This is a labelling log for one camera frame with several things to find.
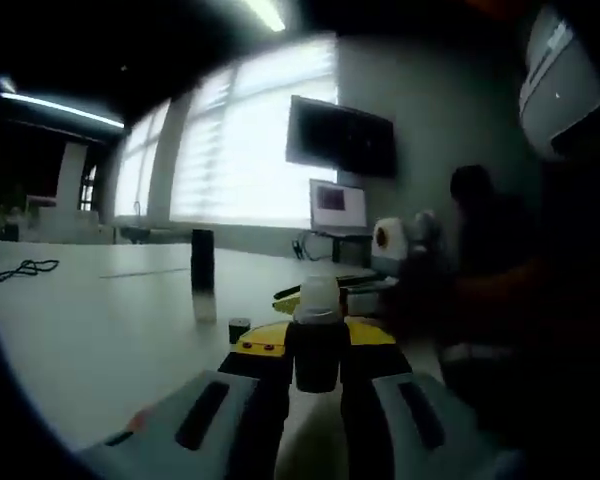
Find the black wall screen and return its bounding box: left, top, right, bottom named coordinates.
left=285, top=94, right=398, bottom=180

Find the person's left hand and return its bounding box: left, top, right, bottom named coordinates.
left=128, top=407, right=152, bottom=432

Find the window with blinds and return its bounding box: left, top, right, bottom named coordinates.
left=113, top=37, right=340, bottom=231

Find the open laptop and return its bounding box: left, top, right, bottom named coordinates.
left=308, top=178, right=370, bottom=236

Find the dark laptop stand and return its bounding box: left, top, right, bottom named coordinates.
left=292, top=230, right=374, bottom=269

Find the black power cable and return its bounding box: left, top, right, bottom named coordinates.
left=0, top=258, right=60, bottom=284

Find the person's right hand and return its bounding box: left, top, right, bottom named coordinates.
left=384, top=249, right=464, bottom=341

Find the clear flat strip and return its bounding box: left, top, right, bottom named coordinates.
left=98, top=267, right=191, bottom=279

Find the short black cosmetic bottle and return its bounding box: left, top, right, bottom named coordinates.
left=284, top=273, right=352, bottom=394

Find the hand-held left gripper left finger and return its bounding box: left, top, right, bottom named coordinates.
left=78, top=322, right=295, bottom=480

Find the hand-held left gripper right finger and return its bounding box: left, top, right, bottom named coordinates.
left=338, top=319, right=527, bottom=480

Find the white table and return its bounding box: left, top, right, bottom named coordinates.
left=0, top=239, right=451, bottom=480

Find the tall black cosmetic bottle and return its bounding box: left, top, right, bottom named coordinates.
left=190, top=228, right=217, bottom=322

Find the ceiling light strip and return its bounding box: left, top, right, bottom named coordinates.
left=239, top=0, right=287, bottom=32
left=0, top=89, right=126, bottom=129

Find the dark low bench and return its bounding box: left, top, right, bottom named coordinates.
left=119, top=225, right=174, bottom=245

